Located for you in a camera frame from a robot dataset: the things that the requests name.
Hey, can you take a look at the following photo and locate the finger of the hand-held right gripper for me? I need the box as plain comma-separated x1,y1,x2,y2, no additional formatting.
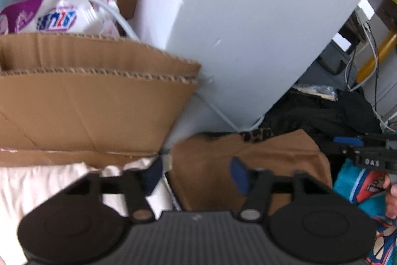
333,133,397,147

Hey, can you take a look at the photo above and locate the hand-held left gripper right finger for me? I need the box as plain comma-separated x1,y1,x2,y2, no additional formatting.
230,156,330,221

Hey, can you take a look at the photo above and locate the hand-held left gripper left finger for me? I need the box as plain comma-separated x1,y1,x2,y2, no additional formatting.
66,156,164,221

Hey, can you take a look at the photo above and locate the brown printed t-shirt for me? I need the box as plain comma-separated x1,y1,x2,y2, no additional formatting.
169,129,333,212

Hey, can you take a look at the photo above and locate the black clothes pile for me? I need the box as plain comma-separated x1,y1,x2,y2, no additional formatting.
263,89,383,160

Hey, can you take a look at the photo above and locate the person's right hand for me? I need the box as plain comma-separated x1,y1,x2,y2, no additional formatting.
384,173,397,220

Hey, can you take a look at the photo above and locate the teal printed blanket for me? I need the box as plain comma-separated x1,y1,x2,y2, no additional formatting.
333,159,397,265

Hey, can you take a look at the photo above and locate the leopard print cloth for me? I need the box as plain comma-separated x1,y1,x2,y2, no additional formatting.
241,127,274,143

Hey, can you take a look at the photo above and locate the clear plastic packet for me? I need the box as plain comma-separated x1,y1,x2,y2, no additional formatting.
293,83,338,102

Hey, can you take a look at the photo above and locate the gold table leg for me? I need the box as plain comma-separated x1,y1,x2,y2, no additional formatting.
356,31,397,83

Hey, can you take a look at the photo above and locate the flattened cardboard box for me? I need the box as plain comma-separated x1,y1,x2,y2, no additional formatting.
0,32,203,167

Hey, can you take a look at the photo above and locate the cream bear print bed sheet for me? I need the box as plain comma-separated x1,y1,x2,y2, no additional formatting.
0,156,175,256

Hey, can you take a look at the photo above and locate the thin grey cable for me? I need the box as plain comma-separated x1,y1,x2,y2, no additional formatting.
344,22,397,133

